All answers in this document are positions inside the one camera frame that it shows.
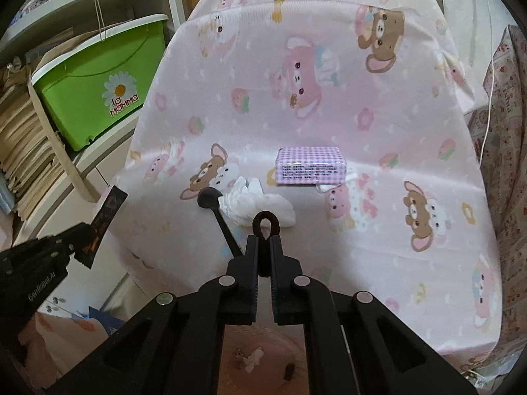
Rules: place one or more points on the white sheet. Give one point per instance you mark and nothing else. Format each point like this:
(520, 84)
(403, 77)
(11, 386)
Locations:
(465, 8)

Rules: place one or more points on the white shelf unit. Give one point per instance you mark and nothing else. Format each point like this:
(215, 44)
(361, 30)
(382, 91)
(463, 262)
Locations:
(82, 6)

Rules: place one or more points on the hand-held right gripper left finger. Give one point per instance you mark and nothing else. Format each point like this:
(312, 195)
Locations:
(251, 296)

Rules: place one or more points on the black plastic spoon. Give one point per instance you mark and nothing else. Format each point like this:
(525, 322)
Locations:
(208, 198)

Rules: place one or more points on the blue cardboard piece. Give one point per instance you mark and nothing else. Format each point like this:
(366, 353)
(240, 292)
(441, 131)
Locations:
(103, 321)

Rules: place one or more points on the black snack wrapper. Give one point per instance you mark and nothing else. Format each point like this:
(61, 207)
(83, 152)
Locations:
(108, 210)

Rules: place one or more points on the white printed bowl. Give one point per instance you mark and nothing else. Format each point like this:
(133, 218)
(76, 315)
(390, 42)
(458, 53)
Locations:
(35, 6)

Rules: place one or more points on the small black piece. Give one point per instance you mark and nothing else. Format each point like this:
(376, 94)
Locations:
(288, 372)

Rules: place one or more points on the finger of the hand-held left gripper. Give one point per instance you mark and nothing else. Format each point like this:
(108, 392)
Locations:
(76, 236)

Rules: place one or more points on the pink floral fabric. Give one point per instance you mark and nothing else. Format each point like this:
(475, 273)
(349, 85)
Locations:
(53, 337)

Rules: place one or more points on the purple checkered tissue pack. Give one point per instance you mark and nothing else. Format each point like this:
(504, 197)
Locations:
(308, 164)

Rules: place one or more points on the green storage box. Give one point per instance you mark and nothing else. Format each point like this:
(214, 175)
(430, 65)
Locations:
(94, 86)

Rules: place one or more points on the pink plastic basket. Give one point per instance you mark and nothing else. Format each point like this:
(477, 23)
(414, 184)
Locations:
(263, 349)

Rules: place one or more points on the strawberry-print cloth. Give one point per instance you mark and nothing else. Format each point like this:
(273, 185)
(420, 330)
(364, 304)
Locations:
(506, 131)

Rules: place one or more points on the pink bear-print tablecloth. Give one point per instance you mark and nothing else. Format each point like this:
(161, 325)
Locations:
(329, 111)

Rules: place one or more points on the crumpled white tissue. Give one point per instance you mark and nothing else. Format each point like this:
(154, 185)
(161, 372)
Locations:
(251, 203)

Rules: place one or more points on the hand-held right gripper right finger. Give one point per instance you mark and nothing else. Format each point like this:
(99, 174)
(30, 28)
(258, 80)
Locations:
(280, 296)

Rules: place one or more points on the stack of brown paper envelopes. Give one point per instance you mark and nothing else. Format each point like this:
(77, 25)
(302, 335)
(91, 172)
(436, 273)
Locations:
(24, 144)

